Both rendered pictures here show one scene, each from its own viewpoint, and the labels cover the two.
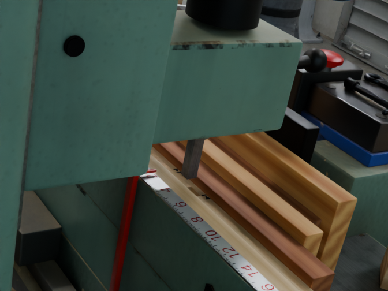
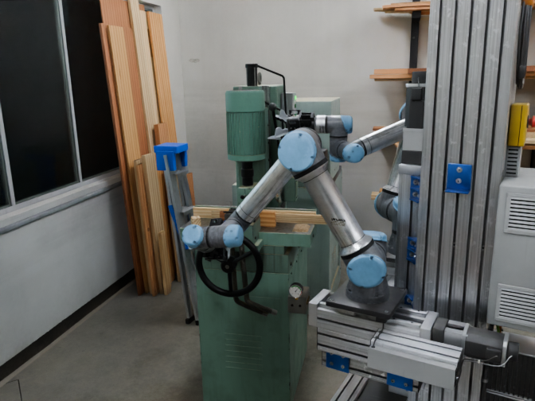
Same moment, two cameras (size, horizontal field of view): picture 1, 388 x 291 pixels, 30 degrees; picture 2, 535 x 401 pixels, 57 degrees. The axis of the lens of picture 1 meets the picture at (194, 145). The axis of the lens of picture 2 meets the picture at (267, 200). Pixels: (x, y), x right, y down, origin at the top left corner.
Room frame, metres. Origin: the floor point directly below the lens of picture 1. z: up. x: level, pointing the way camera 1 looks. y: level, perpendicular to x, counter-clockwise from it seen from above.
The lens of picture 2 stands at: (2.30, -1.34, 1.57)
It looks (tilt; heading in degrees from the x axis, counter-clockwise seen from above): 14 degrees down; 141
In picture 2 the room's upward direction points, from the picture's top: 1 degrees counter-clockwise
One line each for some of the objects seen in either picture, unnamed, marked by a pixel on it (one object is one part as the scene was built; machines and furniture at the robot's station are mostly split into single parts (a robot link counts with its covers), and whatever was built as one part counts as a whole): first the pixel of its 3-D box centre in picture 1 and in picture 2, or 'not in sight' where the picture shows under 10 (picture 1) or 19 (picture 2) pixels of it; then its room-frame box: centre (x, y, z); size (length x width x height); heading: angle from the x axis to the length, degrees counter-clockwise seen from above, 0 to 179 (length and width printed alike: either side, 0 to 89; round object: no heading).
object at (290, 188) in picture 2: not in sight; (287, 188); (0.50, 0.24, 1.02); 0.09 x 0.07 x 0.12; 38
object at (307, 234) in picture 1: (224, 196); not in sight; (0.51, -0.03, 0.93); 0.20 x 0.02 x 0.06; 38
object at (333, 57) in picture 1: (327, 58); not in sight; (0.64, -0.10, 1.02); 0.03 x 0.03 x 0.01
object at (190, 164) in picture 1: (194, 146); not in sight; (0.49, 0.00, 0.97); 0.01 x 0.01 x 0.05; 38
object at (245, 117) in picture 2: not in sight; (245, 125); (0.49, 0.00, 1.35); 0.18 x 0.18 x 0.31
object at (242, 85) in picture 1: (183, 81); (249, 193); (0.48, 0.02, 1.03); 0.14 x 0.07 x 0.09; 128
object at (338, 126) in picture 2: not in sight; (338, 125); (0.87, 0.20, 1.36); 0.11 x 0.08 x 0.09; 38
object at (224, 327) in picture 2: not in sight; (257, 313); (0.41, 0.09, 0.36); 0.58 x 0.45 x 0.71; 128
